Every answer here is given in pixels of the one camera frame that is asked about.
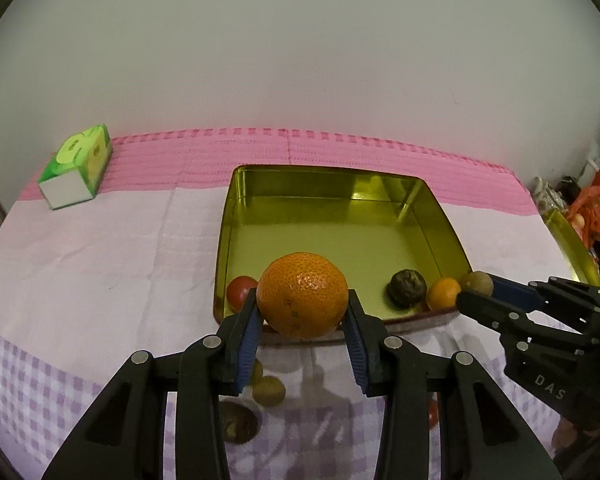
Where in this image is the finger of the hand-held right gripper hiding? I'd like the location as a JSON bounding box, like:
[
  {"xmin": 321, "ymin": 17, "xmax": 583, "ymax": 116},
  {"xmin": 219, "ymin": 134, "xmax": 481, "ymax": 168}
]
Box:
[
  {"xmin": 489, "ymin": 274, "xmax": 600, "ymax": 331},
  {"xmin": 456, "ymin": 290, "xmax": 596, "ymax": 356}
]

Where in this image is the pink and purple checked tablecloth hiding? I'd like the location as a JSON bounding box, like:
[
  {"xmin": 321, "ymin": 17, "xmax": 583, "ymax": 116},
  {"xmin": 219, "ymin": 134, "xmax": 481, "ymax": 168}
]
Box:
[{"xmin": 0, "ymin": 127, "xmax": 600, "ymax": 480}]

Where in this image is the green tissue pack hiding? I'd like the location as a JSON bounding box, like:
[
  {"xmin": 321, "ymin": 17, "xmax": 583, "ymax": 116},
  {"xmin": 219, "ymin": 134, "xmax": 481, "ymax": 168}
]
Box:
[{"xmin": 36, "ymin": 124, "xmax": 113, "ymax": 211}]

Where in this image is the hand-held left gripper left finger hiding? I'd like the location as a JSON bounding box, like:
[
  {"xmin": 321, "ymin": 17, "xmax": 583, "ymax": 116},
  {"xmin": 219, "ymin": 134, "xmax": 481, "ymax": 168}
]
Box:
[{"xmin": 40, "ymin": 287, "xmax": 266, "ymax": 480}]

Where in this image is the gold tin lid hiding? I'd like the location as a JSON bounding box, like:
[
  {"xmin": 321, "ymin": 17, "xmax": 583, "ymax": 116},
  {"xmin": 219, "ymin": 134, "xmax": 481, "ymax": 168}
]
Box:
[{"xmin": 542, "ymin": 208, "xmax": 600, "ymax": 288}]

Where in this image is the red metal tin box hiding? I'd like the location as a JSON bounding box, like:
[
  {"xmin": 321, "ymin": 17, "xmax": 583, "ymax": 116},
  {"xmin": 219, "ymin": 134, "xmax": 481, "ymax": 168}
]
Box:
[{"xmin": 212, "ymin": 164, "xmax": 473, "ymax": 346}]

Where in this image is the person's right hand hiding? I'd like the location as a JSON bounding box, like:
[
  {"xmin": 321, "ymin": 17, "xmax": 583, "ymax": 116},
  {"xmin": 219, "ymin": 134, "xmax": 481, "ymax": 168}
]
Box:
[{"xmin": 552, "ymin": 417, "xmax": 588, "ymax": 458}]

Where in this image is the orange plastic bag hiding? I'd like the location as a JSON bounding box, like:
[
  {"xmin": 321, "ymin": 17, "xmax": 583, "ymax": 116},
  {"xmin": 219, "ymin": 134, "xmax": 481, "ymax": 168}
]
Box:
[{"xmin": 565, "ymin": 160, "xmax": 600, "ymax": 241}]

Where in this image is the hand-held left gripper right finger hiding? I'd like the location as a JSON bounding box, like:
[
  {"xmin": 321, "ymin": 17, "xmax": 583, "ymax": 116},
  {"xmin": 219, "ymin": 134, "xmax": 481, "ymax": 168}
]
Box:
[{"xmin": 342, "ymin": 287, "xmax": 563, "ymax": 480}]

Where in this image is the orange mandarin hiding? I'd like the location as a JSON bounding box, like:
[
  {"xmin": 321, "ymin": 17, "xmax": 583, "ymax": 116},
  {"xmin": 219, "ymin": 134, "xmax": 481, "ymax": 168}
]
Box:
[{"xmin": 256, "ymin": 252, "xmax": 349, "ymax": 339}]

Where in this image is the pile of household clutter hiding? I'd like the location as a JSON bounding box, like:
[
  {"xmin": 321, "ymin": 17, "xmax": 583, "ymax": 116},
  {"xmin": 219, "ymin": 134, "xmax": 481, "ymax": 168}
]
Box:
[{"xmin": 530, "ymin": 130, "xmax": 600, "ymax": 211}]

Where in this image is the small oval orange citrus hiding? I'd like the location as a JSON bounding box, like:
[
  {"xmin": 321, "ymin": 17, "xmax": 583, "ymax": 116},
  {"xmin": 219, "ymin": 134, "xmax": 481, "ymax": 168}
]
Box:
[{"xmin": 425, "ymin": 278, "xmax": 462, "ymax": 312}]

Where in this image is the dark brown wrinkled fruit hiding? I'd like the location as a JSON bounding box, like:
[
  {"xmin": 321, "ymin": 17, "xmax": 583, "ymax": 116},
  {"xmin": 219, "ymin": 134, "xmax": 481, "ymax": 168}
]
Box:
[
  {"xmin": 387, "ymin": 269, "xmax": 427, "ymax": 307},
  {"xmin": 219, "ymin": 402, "xmax": 259, "ymax": 445}
]

